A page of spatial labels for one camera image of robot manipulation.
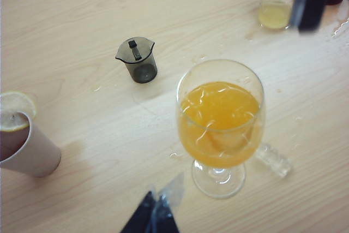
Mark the clear cup with yellow juice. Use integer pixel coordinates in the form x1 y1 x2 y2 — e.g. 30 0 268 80
257 0 297 31

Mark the clear ice cube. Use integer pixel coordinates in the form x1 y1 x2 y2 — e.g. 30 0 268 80
255 143 292 178

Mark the smoky grey measuring cup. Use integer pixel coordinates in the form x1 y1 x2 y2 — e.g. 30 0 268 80
115 36 158 83

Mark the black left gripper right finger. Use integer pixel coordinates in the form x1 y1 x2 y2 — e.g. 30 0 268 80
151 172 186 233

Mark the beige paper cup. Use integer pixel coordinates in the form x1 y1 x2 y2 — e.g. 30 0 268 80
0 110 62 178

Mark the yellow lemon slice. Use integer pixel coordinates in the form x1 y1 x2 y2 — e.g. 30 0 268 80
0 92 38 132

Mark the clear stemmed wine glass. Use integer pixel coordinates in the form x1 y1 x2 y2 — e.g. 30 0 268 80
176 58 267 200

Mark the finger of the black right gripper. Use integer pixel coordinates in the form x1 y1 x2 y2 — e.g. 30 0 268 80
288 0 336 34

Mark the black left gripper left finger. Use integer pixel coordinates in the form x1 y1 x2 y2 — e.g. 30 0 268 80
119 190 158 233

